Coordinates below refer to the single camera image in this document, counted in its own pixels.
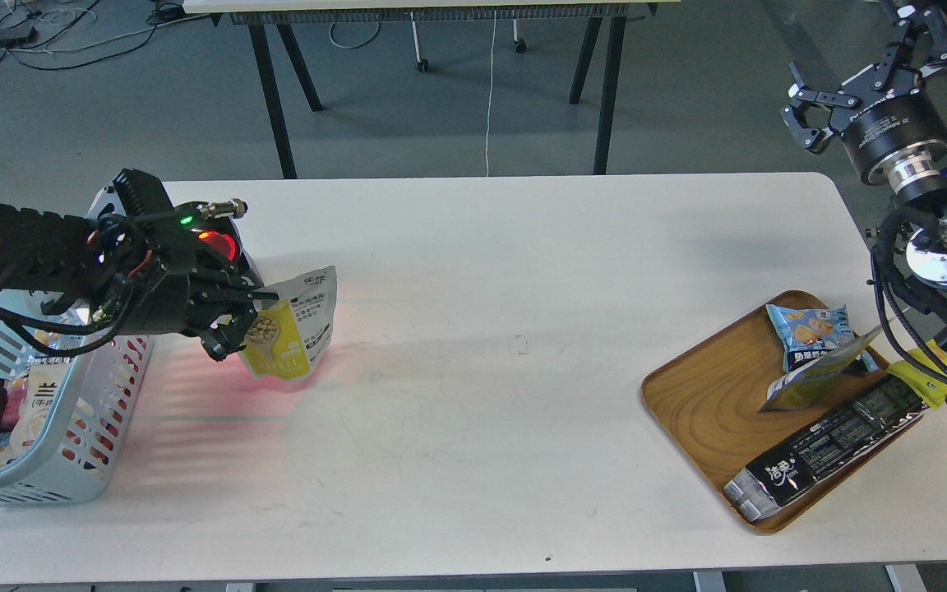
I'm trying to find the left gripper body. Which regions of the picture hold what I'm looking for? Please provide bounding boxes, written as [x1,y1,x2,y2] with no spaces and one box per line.
[91,238,256,337]

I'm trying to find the black legged background table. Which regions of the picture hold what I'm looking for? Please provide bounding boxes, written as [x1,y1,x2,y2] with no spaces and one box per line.
[182,0,680,180]

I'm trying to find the white orange snack bag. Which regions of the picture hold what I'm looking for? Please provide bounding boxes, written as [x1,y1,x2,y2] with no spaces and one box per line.
[0,361,72,467]

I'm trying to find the blue snack bag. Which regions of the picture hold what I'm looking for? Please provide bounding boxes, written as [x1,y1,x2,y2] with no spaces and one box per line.
[765,303,879,373]

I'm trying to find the floor cables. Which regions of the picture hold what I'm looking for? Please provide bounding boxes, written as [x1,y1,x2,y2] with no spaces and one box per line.
[0,0,219,104]

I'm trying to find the yellow grey snack pouch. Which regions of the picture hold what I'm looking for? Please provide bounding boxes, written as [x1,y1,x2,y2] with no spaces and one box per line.
[240,266,338,382]
[760,326,882,411]

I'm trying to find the black barcode scanner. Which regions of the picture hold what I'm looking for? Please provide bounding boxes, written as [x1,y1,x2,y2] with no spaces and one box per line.
[174,198,264,286]

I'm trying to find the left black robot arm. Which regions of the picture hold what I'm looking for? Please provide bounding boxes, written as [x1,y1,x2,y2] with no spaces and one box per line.
[0,169,279,361]

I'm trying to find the long black snack package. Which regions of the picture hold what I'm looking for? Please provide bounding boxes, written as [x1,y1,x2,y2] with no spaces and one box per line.
[723,376,928,522]

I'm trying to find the wooden tray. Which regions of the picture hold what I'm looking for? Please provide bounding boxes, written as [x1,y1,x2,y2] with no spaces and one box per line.
[641,306,928,534]

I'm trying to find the light blue plastic basket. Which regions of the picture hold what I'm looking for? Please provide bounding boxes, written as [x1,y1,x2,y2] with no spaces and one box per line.
[0,335,155,506]

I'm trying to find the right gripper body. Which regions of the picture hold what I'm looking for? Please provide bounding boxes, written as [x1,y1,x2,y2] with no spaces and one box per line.
[831,70,947,185]

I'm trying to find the white hanging cable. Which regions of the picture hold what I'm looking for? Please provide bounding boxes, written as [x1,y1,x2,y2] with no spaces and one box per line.
[484,16,497,177]

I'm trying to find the yellow snack package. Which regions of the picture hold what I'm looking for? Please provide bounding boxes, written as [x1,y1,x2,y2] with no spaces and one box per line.
[886,340,947,409]

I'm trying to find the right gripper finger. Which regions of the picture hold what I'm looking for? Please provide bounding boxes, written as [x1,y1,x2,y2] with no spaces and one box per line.
[876,1,947,83]
[781,62,861,155]

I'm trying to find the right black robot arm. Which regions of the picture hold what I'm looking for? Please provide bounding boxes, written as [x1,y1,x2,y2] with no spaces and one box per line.
[781,1,947,397]

